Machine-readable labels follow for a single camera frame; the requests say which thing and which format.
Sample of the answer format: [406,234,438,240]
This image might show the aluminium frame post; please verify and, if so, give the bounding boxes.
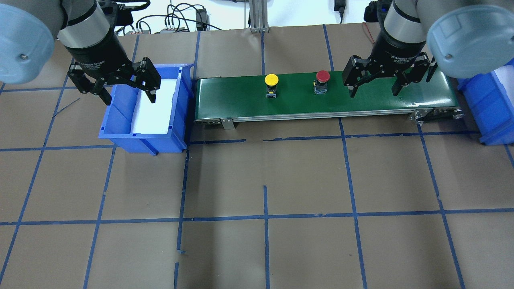
[249,0,269,33]

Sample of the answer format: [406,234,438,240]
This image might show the blue plastic bin left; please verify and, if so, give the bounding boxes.
[98,63,194,156]

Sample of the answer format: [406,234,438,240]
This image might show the blue plastic bin right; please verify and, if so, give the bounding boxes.
[457,60,514,146]

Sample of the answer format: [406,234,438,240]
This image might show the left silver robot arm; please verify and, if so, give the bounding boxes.
[0,0,161,106]

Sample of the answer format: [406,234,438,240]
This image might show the white foam pad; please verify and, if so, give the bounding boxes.
[131,79,177,134]

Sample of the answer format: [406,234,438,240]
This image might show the red push button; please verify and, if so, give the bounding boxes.
[313,70,330,94]

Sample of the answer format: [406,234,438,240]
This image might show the green conveyor belt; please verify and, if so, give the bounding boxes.
[194,71,464,127]

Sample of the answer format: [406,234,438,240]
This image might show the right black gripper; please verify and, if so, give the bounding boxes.
[342,31,438,98]

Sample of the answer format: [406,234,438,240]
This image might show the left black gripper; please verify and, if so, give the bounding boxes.
[65,34,161,106]

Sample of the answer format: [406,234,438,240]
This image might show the blue plastic bin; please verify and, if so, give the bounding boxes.
[457,60,514,146]
[98,63,194,156]

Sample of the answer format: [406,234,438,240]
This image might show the black power adapter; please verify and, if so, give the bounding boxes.
[195,8,209,31]

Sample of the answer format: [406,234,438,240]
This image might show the yellow push button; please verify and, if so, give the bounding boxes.
[264,73,279,98]

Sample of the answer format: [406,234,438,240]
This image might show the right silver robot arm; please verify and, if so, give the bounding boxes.
[342,0,514,97]

